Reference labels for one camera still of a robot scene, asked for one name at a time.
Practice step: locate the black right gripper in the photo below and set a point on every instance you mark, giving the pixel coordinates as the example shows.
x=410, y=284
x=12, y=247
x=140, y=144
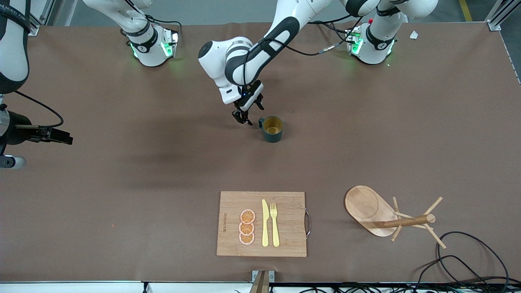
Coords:
x=17, y=128

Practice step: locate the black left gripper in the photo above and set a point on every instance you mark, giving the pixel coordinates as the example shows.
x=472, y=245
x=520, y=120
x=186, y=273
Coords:
x=240, y=112

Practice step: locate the dark green ribbed cup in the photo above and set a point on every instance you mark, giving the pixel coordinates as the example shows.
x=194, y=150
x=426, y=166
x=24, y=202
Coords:
x=272, y=137

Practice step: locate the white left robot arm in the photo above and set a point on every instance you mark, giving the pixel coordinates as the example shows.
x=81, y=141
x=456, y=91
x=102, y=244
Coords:
x=264, y=40

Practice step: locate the wooden cup rack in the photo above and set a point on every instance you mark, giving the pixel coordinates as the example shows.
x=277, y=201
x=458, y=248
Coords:
x=366, y=207

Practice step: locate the toy orange slice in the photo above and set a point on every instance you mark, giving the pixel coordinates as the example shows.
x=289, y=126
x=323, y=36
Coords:
x=246, y=229
x=248, y=216
x=246, y=239

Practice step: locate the yellow plastic knife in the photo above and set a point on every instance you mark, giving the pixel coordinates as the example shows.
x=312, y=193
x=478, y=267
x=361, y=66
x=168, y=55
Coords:
x=265, y=228

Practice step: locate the yellow plastic fork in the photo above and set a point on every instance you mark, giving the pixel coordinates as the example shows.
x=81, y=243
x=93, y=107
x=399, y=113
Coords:
x=275, y=232

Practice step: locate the bamboo cutting board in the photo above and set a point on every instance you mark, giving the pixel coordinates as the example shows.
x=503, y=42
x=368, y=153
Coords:
x=291, y=228

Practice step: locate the white paper scrap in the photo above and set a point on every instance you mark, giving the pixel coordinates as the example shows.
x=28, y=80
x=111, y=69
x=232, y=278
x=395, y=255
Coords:
x=414, y=35

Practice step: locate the aluminium frame profile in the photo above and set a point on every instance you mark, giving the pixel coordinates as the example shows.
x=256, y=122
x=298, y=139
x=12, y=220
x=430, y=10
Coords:
x=40, y=22
x=494, y=22

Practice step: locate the metal clamp bracket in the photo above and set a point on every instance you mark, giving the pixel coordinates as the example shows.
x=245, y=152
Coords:
x=262, y=280

